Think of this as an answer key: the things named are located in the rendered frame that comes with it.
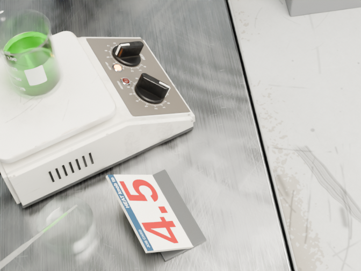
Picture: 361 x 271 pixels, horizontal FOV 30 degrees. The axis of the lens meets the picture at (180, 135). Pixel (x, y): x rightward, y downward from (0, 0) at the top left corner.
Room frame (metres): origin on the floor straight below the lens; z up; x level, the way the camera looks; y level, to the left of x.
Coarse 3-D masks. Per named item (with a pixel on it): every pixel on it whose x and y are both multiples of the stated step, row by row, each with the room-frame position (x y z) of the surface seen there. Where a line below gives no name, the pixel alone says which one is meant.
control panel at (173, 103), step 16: (96, 48) 0.47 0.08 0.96; (112, 48) 0.48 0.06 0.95; (144, 48) 0.49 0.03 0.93; (112, 64) 0.45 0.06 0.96; (144, 64) 0.47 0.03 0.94; (112, 80) 0.43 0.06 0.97; (160, 80) 0.44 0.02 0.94; (128, 96) 0.41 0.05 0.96; (176, 96) 0.42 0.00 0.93; (144, 112) 0.39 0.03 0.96; (160, 112) 0.39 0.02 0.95; (176, 112) 0.40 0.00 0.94
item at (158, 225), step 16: (128, 176) 0.34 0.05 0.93; (144, 176) 0.34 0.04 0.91; (128, 192) 0.32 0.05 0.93; (144, 192) 0.32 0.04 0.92; (144, 208) 0.30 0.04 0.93; (160, 208) 0.31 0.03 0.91; (144, 224) 0.28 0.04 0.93; (160, 224) 0.28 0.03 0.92; (160, 240) 0.26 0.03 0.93; (176, 240) 0.27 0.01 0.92
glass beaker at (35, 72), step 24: (0, 24) 0.43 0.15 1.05; (24, 24) 0.44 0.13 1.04; (48, 24) 0.42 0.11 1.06; (0, 48) 0.40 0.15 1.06; (24, 48) 0.39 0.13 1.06; (48, 48) 0.41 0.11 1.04; (24, 72) 0.39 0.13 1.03; (48, 72) 0.40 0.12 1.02; (24, 96) 0.40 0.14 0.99; (48, 96) 0.40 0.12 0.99
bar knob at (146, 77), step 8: (144, 80) 0.42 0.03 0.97; (152, 80) 0.42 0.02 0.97; (136, 88) 0.42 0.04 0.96; (144, 88) 0.42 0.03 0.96; (152, 88) 0.42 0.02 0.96; (160, 88) 0.42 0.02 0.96; (168, 88) 0.42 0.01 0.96; (144, 96) 0.41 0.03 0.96; (152, 96) 0.41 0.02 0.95; (160, 96) 0.41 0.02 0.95
